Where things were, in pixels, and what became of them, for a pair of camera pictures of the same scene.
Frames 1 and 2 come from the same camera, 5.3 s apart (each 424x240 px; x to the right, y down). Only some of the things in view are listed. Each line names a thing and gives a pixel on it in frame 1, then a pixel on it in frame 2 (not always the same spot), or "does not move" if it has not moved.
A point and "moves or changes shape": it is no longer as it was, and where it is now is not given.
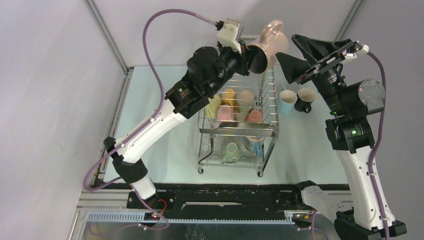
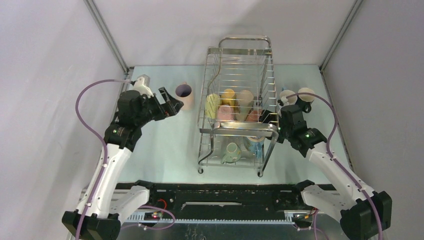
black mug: [305, 97] does not move
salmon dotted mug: [255, 116] does not move
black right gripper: [315, 51] to [271, 117]
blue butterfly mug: [255, 144] does not move
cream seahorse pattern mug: [244, 102] does not move
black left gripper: [244, 60] to [170, 108]
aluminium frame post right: [351, 16] does not move
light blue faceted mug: [287, 101] does not move
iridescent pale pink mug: [262, 54] moves or changes shape
